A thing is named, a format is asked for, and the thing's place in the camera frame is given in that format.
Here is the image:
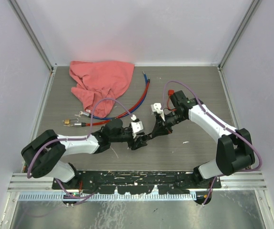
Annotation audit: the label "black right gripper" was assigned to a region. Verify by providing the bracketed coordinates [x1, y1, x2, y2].
[152, 110, 186, 137]

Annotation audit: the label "red cable padlock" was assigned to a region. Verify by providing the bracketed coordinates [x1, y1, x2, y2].
[162, 89, 176, 112]

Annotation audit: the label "red cable lock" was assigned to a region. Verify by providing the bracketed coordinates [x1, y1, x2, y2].
[74, 78, 151, 128]

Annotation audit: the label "black keys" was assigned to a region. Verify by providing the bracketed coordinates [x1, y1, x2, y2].
[141, 134, 152, 142]

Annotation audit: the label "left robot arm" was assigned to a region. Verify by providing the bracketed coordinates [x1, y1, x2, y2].
[21, 119, 150, 189]

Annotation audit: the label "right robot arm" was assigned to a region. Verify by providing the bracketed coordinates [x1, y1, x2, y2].
[150, 91, 255, 188]

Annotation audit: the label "pink cloth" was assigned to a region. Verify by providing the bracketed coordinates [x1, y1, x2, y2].
[69, 61, 134, 118]

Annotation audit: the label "brass padlock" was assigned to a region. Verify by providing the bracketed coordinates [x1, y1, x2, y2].
[62, 118, 80, 126]

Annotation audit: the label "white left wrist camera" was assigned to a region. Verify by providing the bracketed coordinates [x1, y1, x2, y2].
[131, 114, 144, 138]

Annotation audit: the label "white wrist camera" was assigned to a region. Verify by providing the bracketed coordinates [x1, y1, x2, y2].
[131, 114, 144, 138]
[151, 103, 165, 121]

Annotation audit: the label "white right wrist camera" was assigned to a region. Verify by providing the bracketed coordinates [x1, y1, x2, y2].
[151, 103, 165, 121]

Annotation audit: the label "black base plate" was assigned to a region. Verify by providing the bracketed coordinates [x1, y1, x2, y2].
[52, 170, 221, 195]

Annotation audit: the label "blue cable lock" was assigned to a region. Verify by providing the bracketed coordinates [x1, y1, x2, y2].
[79, 70, 150, 120]

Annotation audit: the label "slotted cable duct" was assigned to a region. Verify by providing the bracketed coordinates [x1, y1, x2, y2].
[18, 191, 197, 201]

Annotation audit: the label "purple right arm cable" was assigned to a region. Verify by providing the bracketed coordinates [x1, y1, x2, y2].
[162, 80, 264, 206]

